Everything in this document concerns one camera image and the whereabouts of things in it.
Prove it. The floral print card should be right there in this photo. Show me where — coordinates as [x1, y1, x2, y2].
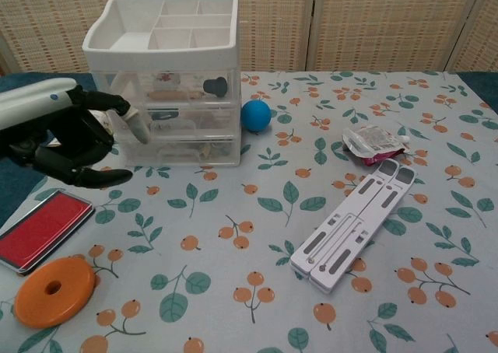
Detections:
[156, 72, 184, 86]

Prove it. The orange disc with hole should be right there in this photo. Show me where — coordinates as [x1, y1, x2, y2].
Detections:
[14, 256, 97, 328]

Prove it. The blue ball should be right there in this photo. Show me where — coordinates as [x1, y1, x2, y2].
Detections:
[240, 99, 272, 133]

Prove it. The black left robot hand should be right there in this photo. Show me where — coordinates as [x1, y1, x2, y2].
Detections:
[0, 84, 151, 190]

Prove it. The grey rubber stopper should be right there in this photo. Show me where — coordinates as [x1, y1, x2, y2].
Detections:
[202, 76, 229, 100]

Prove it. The white pink snack pouch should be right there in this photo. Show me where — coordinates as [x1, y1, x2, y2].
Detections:
[342, 124, 412, 168]

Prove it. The clear plastic drawer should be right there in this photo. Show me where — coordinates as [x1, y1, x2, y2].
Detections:
[144, 106, 242, 140]
[124, 137, 242, 168]
[91, 68, 241, 107]

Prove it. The wooden stick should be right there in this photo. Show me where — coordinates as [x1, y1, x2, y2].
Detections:
[149, 90, 205, 102]

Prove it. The white folding laptop stand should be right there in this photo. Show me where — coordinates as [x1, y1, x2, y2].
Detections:
[289, 159, 417, 294]

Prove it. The floral fruit print tablecloth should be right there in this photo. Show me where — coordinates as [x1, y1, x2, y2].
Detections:
[0, 69, 498, 353]

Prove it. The white plastic drawer organizer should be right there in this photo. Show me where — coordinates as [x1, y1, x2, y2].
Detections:
[81, 0, 243, 168]

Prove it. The red ink pad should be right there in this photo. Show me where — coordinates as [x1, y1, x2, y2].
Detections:
[0, 189, 96, 273]

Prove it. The bamboo folding screen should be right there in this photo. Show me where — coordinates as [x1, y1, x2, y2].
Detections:
[0, 0, 498, 76]

